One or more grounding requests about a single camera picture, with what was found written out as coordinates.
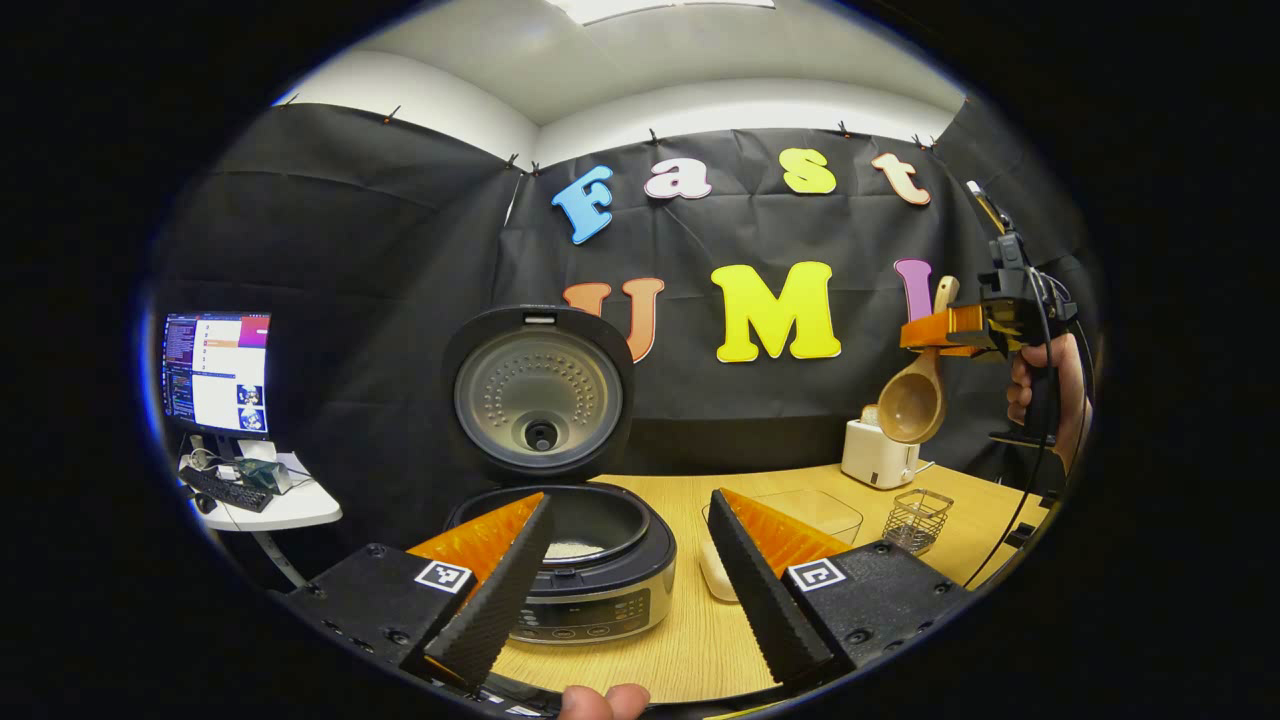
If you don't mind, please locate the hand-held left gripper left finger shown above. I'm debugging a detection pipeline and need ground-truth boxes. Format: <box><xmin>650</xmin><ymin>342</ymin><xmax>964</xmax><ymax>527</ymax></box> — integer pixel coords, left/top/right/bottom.
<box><xmin>280</xmin><ymin>491</ymin><xmax>557</xmax><ymax>692</ymax></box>

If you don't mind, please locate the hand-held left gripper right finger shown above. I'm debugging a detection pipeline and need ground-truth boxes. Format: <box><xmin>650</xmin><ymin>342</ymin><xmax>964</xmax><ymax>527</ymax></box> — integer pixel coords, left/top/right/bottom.
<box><xmin>707</xmin><ymin>487</ymin><xmax>972</xmax><ymax>687</ymax></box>

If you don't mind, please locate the wooden spoon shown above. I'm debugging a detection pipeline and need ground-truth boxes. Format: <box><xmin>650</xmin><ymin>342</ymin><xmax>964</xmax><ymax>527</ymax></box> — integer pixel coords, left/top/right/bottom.
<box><xmin>877</xmin><ymin>276</ymin><xmax>962</xmax><ymax>445</ymax></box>

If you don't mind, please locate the clear plastic rice container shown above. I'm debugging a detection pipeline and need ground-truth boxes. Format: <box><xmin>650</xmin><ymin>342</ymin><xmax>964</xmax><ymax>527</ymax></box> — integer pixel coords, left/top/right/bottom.
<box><xmin>699</xmin><ymin>489</ymin><xmax>864</xmax><ymax>604</ymax></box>

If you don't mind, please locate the metal wire chopstick holder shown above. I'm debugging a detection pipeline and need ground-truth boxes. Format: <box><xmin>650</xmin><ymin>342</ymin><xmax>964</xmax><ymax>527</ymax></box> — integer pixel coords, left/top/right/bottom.
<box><xmin>883</xmin><ymin>488</ymin><xmax>955</xmax><ymax>555</ymax></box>

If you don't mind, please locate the silver black rice cooker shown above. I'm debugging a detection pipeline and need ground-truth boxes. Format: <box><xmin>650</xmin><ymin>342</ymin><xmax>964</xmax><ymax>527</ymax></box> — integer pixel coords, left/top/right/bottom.
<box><xmin>440</xmin><ymin>305</ymin><xmax>679</xmax><ymax>647</ymax></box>

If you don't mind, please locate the white toaster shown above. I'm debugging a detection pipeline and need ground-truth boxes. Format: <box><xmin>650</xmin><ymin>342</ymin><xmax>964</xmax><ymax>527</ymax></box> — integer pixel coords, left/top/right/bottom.
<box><xmin>841</xmin><ymin>405</ymin><xmax>922</xmax><ymax>490</ymax></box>

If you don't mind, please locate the white side table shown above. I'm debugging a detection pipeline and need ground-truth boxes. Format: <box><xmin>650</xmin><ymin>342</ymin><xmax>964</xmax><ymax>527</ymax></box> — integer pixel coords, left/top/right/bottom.
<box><xmin>180</xmin><ymin>450</ymin><xmax>343</xmax><ymax>591</ymax></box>

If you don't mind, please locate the teal box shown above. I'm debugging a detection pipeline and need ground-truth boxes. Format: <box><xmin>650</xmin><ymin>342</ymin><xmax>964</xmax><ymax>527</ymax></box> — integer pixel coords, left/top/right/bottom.
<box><xmin>234</xmin><ymin>457</ymin><xmax>294</xmax><ymax>495</ymax></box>

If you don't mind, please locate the black keyboard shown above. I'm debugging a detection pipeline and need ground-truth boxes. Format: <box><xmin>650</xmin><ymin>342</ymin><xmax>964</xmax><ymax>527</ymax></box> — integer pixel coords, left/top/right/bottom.
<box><xmin>179</xmin><ymin>465</ymin><xmax>274</xmax><ymax>514</ymax></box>

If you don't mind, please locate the computer monitor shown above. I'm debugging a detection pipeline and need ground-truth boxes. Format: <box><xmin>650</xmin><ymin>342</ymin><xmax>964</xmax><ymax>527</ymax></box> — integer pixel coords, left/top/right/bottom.
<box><xmin>161</xmin><ymin>311</ymin><xmax>272</xmax><ymax>437</ymax></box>

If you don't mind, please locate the ceiling light panel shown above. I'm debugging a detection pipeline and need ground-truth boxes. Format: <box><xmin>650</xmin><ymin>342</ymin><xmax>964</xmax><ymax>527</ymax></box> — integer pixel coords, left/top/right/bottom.
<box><xmin>545</xmin><ymin>0</ymin><xmax>777</xmax><ymax>27</ymax></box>

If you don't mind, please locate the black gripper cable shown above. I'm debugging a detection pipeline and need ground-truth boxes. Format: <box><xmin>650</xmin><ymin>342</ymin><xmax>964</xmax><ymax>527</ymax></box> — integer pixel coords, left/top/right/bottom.
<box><xmin>963</xmin><ymin>290</ymin><xmax>1063</xmax><ymax>589</ymax></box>

